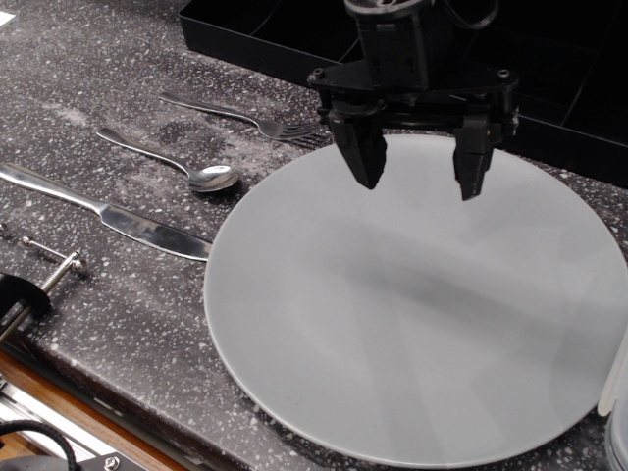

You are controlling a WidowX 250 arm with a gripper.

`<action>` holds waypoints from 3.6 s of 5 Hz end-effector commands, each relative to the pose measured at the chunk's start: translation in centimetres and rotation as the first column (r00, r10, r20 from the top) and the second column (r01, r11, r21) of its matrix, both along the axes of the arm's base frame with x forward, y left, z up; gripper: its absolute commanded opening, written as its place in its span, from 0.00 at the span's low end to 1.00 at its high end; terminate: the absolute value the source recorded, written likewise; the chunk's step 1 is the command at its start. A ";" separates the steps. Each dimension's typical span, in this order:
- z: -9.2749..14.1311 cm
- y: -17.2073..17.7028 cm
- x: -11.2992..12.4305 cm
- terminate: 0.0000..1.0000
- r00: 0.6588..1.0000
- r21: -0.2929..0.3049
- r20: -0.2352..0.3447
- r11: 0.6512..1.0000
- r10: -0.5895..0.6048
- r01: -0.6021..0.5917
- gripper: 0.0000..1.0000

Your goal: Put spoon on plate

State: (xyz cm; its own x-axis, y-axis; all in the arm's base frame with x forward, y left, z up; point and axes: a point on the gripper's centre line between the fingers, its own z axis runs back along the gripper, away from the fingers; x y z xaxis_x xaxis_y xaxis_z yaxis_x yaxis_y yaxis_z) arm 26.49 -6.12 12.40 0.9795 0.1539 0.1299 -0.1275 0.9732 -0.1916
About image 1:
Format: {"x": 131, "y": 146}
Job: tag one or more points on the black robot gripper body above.
{"x": 414, "y": 73}

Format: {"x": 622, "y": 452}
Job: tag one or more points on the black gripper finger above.
{"x": 475, "y": 140}
{"x": 362, "y": 146}

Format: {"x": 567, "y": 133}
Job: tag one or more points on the silver metal spoon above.
{"x": 209, "y": 179}

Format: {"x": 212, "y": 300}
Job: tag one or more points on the round grey plate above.
{"x": 405, "y": 326}

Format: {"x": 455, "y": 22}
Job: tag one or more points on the silver metal fork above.
{"x": 305, "y": 134}

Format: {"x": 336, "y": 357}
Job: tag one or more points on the black compartment organizer tray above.
{"x": 571, "y": 57}

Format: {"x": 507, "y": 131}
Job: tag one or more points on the silver metal table knife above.
{"x": 118, "y": 219}

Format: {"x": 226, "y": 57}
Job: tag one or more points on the clear plastic container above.
{"x": 613, "y": 405}

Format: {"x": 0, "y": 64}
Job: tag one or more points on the white paper sheet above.
{"x": 5, "y": 17}

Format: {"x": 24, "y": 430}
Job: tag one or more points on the metal table clamp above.
{"x": 22, "y": 299}

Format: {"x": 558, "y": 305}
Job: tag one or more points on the aluminium rail with bracket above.
{"x": 59, "y": 443}

